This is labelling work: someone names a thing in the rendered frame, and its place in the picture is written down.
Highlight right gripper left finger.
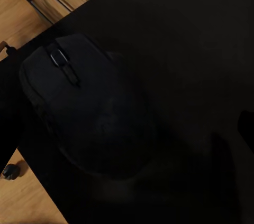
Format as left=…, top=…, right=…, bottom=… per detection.
left=0, top=111, right=28, bottom=174

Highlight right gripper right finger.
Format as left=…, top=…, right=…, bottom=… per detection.
left=237, top=111, right=254, bottom=153

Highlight swivel chair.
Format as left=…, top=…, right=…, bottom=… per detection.
left=0, top=41, right=20, bottom=180

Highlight mouse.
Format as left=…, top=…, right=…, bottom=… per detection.
left=19, top=33, right=158, bottom=180

